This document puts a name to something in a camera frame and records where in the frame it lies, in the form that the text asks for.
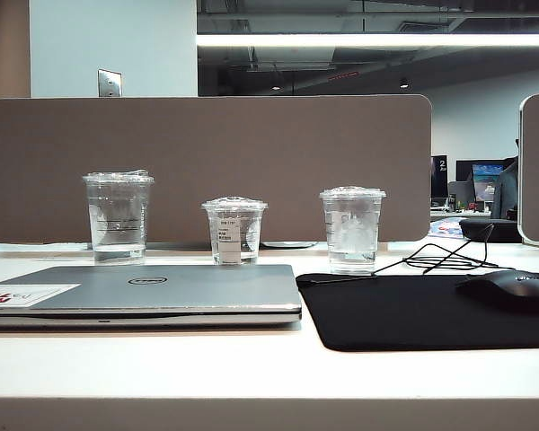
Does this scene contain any background computer monitor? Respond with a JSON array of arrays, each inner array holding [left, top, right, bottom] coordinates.
[[471, 163, 505, 203]]

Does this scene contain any thin black mouse cable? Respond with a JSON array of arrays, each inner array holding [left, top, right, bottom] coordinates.
[[372, 223, 517, 276]]

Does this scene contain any small clear cup white label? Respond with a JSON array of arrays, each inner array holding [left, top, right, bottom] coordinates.
[[200, 195, 270, 267]]

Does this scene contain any medium clear plastic cup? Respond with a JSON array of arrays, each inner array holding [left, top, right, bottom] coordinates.
[[318, 186, 387, 276]]

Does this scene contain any black sign with numeral two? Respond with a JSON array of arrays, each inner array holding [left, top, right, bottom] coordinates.
[[430, 154, 449, 198]]

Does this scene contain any long white ceiling light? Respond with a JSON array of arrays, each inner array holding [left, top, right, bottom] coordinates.
[[196, 33, 539, 48]]

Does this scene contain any black mouse pad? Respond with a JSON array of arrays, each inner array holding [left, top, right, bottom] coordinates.
[[295, 271, 539, 353]]

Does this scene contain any colourful printed paper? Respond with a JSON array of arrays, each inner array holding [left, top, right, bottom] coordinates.
[[429, 216, 466, 238]]

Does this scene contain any silver Dell laptop with sticker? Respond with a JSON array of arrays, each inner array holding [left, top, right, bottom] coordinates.
[[0, 263, 303, 330]]

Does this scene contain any metal wall switch plate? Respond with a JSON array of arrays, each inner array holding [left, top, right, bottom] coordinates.
[[97, 68, 123, 98]]

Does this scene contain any person in dark jacket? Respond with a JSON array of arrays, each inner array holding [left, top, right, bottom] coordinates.
[[491, 138, 521, 220]]

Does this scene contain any black round pouch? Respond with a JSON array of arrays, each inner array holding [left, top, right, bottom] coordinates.
[[458, 217, 522, 243]]

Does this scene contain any grey desk grommet cover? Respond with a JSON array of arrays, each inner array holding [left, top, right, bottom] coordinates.
[[260, 241, 319, 250]]

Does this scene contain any black computer mouse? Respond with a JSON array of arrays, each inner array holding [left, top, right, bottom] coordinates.
[[455, 268, 539, 311]]

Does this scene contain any wide brown fabric desk divider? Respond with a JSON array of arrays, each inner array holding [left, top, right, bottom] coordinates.
[[0, 93, 433, 246]]

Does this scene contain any tall clear cup wrinkled lid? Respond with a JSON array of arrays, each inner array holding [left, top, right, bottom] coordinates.
[[81, 169, 156, 265]]

